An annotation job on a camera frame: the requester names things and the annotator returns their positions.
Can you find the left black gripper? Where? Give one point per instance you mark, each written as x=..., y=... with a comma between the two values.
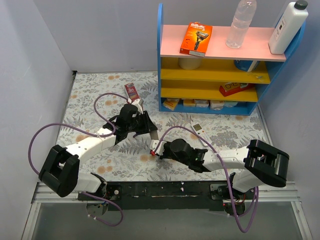
x=146, y=122

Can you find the white remote control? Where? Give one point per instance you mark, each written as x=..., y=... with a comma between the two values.
x=199, y=130
x=154, y=136

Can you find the orange razor box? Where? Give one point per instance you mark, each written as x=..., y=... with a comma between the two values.
x=196, y=39

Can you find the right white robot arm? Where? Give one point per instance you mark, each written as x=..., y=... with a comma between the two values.
x=259, y=162

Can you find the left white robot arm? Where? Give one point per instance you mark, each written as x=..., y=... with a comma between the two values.
x=61, y=169

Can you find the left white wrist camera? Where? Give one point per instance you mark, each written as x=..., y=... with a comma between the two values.
x=138, y=103

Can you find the red toothpaste box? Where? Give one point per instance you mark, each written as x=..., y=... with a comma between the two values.
x=131, y=91

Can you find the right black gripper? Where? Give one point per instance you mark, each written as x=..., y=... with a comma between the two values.
x=164, y=150

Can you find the floral table mat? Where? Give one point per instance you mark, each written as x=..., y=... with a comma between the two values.
x=97, y=97

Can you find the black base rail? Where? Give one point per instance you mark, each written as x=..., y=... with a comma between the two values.
x=170, y=195

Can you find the red box on shelf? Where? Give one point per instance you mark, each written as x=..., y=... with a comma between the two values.
x=232, y=88

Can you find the yellow orange box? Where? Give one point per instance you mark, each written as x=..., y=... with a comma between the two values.
x=171, y=103

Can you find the blue white container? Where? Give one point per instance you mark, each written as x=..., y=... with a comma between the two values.
x=246, y=65

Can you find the clear plastic water bottle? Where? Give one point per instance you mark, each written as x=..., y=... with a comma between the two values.
x=242, y=19

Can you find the white cup on shelf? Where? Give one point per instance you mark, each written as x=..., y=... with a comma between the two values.
x=189, y=63

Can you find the blue yellow pink shelf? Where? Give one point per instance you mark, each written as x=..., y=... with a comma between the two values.
x=217, y=66

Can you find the white bottle black cap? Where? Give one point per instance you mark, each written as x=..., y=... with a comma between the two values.
x=288, y=25

